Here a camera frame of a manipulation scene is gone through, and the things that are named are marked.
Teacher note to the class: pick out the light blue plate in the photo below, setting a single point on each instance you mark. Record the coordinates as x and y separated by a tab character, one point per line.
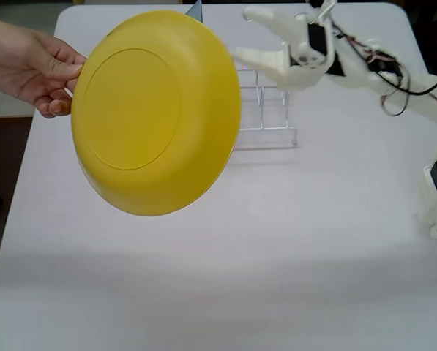
197	11

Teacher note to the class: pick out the yellow plate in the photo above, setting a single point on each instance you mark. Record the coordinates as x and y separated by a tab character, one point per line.
156	117

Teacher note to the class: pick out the person's hand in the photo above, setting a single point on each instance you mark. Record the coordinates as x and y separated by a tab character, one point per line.
24	66

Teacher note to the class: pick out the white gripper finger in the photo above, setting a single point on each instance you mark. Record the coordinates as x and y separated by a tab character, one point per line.
280	25
265	62

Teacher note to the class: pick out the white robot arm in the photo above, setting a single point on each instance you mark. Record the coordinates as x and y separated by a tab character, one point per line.
430	106

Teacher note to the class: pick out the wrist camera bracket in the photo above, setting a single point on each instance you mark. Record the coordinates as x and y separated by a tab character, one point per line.
324	9

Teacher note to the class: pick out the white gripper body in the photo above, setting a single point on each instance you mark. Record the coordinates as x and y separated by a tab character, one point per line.
299	55

